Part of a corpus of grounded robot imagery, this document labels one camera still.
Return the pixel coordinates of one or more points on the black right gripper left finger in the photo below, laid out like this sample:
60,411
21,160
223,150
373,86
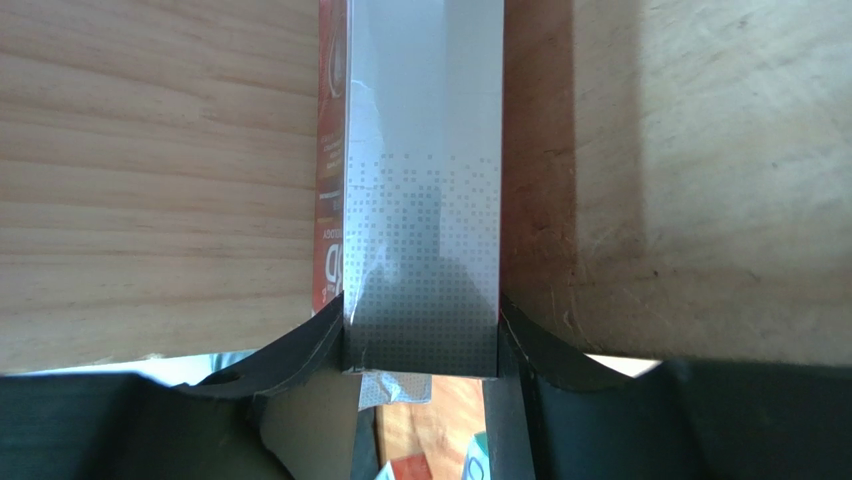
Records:
288,411

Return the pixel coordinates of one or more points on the orange toothpaste box right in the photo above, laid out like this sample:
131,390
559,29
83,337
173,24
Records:
413,467

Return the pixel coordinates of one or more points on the red 3D toothpaste box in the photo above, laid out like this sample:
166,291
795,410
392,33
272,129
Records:
422,194
330,152

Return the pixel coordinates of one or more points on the wooden two-tier shelf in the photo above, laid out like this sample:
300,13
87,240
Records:
677,176

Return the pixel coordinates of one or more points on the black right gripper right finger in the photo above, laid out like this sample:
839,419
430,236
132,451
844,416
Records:
554,413

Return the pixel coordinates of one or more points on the teal Oral toothpaste box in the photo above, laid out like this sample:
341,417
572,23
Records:
477,466

